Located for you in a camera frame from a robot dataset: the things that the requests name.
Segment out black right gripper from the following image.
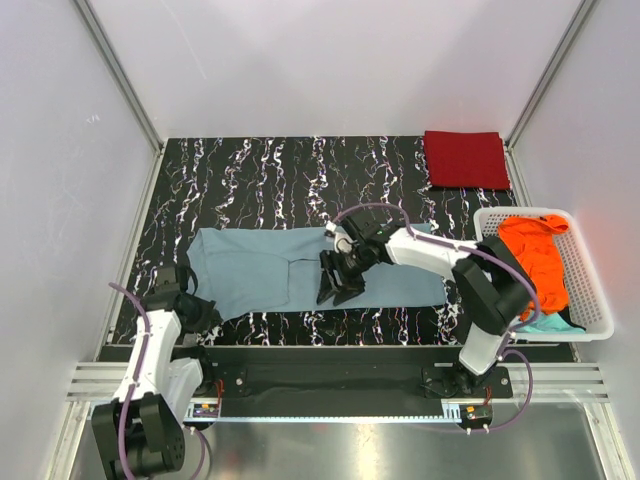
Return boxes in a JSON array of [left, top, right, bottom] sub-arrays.
[[316, 243, 373, 307]]

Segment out light blue t-shirt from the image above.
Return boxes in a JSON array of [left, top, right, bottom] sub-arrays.
[[187, 227, 447, 321]]

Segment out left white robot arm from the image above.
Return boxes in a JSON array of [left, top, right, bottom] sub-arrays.
[[91, 265, 219, 479]]

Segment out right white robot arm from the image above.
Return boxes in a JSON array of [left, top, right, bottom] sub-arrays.
[[316, 209, 538, 398]]

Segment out folded red t-shirt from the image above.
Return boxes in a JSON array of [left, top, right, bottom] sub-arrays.
[[423, 130, 510, 190]]

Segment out orange t-shirt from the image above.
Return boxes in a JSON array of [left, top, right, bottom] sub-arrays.
[[498, 214, 570, 315]]

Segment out teal t-shirt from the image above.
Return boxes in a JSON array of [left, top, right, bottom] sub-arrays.
[[519, 313, 586, 334]]

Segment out white plastic laundry basket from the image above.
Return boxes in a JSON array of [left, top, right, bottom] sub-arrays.
[[473, 206, 614, 343]]

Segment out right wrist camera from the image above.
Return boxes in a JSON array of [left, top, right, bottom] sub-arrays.
[[325, 221, 353, 253]]

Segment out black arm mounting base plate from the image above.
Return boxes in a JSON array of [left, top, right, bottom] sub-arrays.
[[205, 346, 513, 422]]

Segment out aluminium frame rail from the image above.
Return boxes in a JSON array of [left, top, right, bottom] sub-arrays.
[[509, 362, 611, 401]]

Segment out left aluminium corner post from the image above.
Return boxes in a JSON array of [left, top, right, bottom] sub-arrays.
[[71, 0, 164, 154]]

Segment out aluminium corner post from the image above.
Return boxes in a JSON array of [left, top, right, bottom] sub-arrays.
[[504, 0, 599, 153], [71, 0, 164, 154]]

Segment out right aluminium corner post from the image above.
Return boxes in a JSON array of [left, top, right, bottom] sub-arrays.
[[504, 0, 599, 153]]

